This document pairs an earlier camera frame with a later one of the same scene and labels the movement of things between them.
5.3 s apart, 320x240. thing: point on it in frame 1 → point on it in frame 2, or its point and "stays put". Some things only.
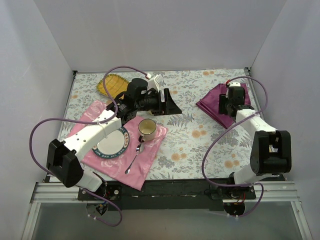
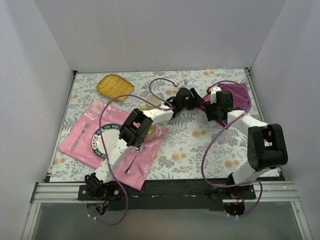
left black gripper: (162, 102) → (189, 100)
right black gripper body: (222, 105) → (211, 113)
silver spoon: (139, 149) stays put
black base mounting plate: (170, 195) stays put
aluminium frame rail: (47, 192) stays put
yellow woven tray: (115, 85) stays put
